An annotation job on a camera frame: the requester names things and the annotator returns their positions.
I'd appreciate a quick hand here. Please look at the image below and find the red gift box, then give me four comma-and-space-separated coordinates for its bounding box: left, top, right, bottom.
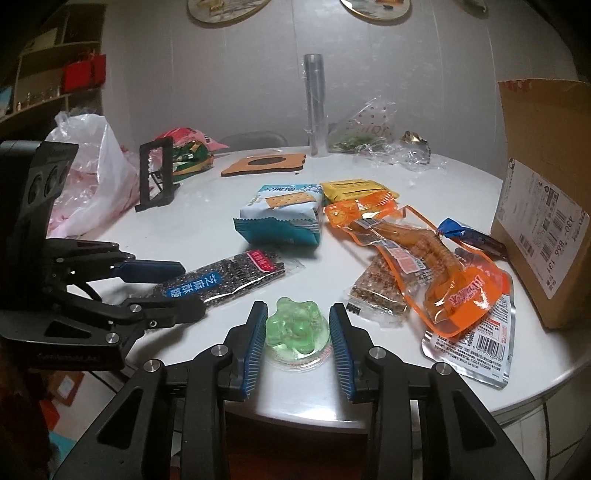
62, 53, 107, 93

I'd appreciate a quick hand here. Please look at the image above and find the gold rimmed wall plate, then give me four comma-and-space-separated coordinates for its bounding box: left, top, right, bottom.
339, 0, 411, 23

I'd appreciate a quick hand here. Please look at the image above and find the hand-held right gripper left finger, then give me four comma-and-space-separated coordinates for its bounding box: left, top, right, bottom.
58, 300, 269, 480

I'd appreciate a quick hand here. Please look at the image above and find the person's left forearm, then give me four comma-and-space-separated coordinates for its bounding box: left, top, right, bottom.
0, 355, 49, 480

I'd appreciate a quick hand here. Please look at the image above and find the large round wall plate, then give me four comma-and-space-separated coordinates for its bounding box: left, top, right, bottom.
187, 0, 273, 24

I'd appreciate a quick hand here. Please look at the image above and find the white plastic bag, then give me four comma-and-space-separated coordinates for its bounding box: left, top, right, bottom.
44, 112, 139, 238

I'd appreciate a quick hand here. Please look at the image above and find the green jelly cup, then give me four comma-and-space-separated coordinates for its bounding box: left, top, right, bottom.
264, 298, 334, 370

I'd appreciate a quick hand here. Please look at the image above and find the dark blue candy wrapper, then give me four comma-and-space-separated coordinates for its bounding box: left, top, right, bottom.
436, 218, 506, 257

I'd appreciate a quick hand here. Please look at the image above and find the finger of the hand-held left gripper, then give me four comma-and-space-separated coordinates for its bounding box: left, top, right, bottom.
46, 239, 187, 288
46, 287, 207, 345

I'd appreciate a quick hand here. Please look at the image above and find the grey chair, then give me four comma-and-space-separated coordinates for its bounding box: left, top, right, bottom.
217, 131, 289, 151

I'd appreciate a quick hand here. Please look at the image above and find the yellow snack packet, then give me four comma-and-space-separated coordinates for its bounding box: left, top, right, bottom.
321, 179, 399, 204

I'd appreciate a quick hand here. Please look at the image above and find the blue cracker packet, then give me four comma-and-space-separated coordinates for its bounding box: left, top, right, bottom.
232, 184, 325, 247

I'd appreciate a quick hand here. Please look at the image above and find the black folding stand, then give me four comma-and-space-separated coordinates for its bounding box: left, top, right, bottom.
135, 136, 178, 213

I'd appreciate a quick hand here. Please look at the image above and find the red and green snack bag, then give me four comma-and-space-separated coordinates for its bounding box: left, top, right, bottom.
154, 127, 232, 181

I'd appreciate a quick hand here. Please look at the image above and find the brown cardboard box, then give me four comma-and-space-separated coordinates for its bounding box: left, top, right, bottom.
490, 79, 591, 329

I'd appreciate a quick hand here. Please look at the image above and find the brown nut bar packet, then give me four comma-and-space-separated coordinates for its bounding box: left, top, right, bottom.
345, 256, 409, 329

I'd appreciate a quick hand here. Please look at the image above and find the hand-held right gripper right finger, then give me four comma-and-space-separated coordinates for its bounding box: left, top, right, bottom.
329, 302, 536, 480

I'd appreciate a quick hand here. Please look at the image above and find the orange chicken foot packet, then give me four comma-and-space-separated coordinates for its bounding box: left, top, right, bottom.
323, 193, 467, 296

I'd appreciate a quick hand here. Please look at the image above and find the wooden coaster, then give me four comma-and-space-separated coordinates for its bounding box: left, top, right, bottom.
221, 153, 309, 177

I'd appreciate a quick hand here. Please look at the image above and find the wooden wall shelf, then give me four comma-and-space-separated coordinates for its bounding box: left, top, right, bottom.
0, 4, 107, 134

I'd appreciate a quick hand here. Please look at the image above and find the large orange snack packet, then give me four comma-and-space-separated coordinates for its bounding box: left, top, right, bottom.
376, 249, 515, 391

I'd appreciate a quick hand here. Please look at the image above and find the black sesame bar packet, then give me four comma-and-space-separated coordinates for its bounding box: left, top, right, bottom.
150, 249, 303, 310

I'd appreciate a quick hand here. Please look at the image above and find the clear printed plastic bag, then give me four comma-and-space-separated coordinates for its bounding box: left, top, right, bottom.
328, 96, 432, 172

